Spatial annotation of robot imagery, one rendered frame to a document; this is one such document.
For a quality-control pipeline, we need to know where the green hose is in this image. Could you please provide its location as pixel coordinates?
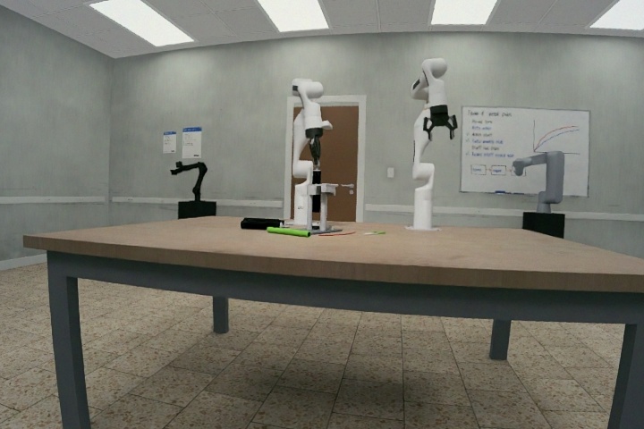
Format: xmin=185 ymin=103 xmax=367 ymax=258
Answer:
xmin=267 ymin=227 xmax=311 ymax=238

